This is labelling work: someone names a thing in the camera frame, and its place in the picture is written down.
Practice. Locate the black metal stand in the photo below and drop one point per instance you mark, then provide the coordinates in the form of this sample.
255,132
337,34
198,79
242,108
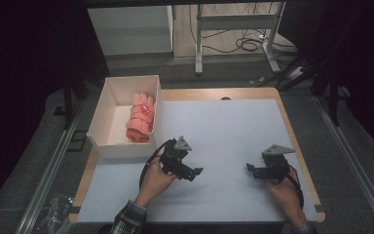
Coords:
332,97
68,104

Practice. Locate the black tape strip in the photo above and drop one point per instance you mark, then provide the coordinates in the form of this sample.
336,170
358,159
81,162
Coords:
75,209

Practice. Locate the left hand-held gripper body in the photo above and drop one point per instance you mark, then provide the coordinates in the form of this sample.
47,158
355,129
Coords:
173,157

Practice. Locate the person's left hand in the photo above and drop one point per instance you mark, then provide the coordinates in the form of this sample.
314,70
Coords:
154,185

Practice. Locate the light grey table mat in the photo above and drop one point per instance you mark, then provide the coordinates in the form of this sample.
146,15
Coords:
224,130

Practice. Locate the pink glove with red mark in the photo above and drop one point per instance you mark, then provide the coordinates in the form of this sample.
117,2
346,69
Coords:
140,118

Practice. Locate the white box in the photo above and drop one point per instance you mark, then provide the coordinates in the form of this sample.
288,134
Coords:
113,120

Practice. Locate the grey metal desk frame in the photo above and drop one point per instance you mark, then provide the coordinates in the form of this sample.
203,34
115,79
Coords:
237,22

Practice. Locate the aluminium floor rail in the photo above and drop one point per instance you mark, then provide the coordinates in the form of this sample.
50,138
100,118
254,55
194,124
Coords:
45,182
357,169

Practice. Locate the white power strip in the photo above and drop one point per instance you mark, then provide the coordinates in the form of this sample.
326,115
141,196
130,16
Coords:
296,73

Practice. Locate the clear plastic bag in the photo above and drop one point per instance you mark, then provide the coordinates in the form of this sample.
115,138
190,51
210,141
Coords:
54,214

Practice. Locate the person's right hand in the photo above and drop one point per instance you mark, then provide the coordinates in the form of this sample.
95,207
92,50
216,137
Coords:
287,195

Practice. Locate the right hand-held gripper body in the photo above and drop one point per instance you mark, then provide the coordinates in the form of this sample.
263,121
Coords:
276,164

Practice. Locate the white cabinet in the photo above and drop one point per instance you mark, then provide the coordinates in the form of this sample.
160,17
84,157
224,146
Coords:
130,29

